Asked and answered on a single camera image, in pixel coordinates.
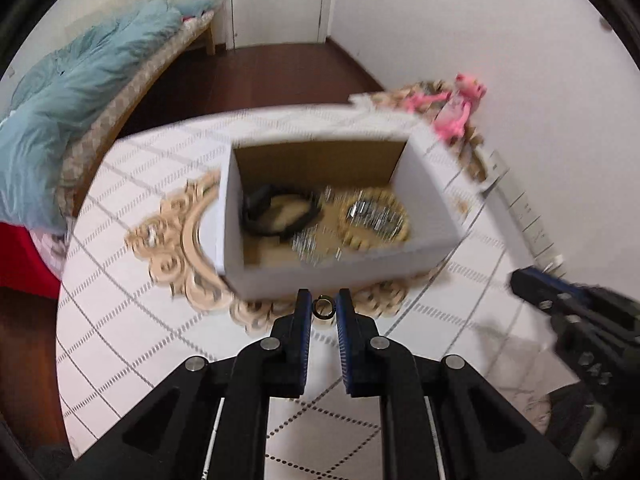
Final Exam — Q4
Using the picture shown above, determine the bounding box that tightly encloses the light blue quilt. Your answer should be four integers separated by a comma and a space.
0, 0, 222, 237

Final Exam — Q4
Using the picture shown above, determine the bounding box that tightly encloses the wooden bed frame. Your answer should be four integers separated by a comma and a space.
184, 24, 219, 57

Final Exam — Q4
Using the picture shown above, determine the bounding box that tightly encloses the thin silver beaded chain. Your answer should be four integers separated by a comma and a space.
291, 227, 347, 264

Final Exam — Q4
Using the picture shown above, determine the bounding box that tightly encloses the wooden bead bracelet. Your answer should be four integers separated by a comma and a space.
337, 187, 412, 254

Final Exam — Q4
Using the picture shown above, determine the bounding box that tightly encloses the diamond patterned tablecloth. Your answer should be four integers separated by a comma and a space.
55, 105, 567, 480

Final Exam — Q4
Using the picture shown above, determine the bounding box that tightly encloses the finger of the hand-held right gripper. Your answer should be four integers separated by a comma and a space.
520, 267, 601, 295
509, 274, 573, 322

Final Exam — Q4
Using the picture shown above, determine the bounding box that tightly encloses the white cardboard box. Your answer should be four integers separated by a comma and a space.
216, 135, 469, 299

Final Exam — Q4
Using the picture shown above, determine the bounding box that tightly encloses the red bed sheet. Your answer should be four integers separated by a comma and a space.
0, 222, 67, 302

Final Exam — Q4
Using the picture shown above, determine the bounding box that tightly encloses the pink plush toy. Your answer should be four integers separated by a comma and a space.
399, 73, 489, 144

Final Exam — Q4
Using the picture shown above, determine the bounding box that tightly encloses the white door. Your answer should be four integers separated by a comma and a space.
225, 0, 337, 52

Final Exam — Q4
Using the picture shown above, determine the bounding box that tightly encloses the pink checkered cloth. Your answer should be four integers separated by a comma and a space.
29, 229, 70, 282

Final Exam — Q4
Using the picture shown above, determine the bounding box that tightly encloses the white power strip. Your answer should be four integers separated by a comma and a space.
479, 150, 567, 267

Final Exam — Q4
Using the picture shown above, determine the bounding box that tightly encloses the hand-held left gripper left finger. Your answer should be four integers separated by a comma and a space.
60, 288, 314, 480

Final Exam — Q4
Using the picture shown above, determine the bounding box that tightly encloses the black fitness band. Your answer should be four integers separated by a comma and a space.
240, 184, 324, 240

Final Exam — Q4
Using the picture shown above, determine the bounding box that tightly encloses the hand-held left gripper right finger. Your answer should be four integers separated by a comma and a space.
335, 288, 584, 480

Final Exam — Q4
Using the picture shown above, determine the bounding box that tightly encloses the small black ring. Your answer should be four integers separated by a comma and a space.
312, 296, 337, 322

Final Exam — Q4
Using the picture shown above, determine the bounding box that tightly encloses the silver link chain bracelet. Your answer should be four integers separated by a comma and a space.
347, 199, 405, 235

